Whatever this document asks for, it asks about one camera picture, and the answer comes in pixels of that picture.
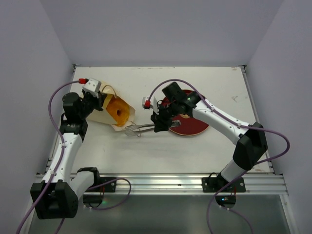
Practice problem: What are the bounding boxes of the white paper bag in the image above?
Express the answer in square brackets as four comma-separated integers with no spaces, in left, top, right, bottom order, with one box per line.
[87,82,136,131]

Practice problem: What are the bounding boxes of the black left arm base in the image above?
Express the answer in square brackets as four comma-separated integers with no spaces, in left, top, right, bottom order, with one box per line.
[82,177,116,208]

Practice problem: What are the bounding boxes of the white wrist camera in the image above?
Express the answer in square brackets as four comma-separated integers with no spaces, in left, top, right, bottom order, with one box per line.
[142,97,159,114]
[78,78,101,93]

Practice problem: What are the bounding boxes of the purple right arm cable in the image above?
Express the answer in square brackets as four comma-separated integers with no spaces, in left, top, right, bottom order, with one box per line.
[149,78,291,234]

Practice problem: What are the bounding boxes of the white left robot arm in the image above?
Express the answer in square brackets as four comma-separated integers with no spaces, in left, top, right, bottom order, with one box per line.
[30,91,107,219]

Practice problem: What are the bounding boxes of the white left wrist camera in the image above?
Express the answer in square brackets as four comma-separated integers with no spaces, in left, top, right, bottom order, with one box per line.
[78,78,101,93]

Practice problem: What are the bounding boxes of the aluminium mounting rail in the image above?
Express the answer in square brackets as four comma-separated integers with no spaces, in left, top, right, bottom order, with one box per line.
[100,173,288,195]

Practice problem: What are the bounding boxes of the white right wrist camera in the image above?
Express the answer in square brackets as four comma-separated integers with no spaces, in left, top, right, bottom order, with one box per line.
[142,97,159,114]

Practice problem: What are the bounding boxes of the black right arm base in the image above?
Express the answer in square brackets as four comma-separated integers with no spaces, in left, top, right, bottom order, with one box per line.
[201,173,246,209]

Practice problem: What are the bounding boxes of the fake orange ring donut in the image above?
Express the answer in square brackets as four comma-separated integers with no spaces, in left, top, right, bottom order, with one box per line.
[106,97,130,127]

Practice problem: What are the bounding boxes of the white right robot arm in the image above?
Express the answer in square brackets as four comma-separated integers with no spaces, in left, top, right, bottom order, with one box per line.
[142,80,268,192]

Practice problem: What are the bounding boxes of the dark red round plate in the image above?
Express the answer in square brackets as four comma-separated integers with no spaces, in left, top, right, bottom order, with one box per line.
[160,89,209,136]

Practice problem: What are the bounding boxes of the metal tongs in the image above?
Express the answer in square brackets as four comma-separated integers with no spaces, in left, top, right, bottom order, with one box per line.
[124,120,181,137]

